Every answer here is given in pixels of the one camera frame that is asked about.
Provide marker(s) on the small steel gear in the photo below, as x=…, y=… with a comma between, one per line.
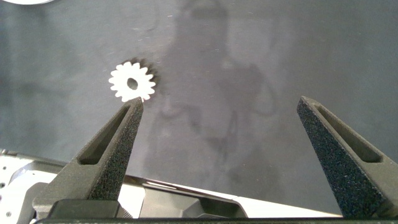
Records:
x=120, y=81

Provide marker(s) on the round white plate with pins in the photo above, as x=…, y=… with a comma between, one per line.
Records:
x=28, y=1

